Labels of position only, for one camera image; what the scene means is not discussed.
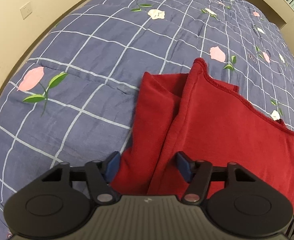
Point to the blue checked floral blanket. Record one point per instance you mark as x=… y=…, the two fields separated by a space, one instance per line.
x=92 y=55

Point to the white wall socket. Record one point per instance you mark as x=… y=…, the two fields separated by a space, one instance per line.
x=26 y=10

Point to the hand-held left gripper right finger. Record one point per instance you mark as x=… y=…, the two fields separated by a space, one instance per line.
x=183 y=168

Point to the red knit garment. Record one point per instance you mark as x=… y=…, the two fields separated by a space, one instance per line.
x=212 y=135

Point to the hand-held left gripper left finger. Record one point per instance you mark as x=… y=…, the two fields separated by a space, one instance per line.
x=112 y=167

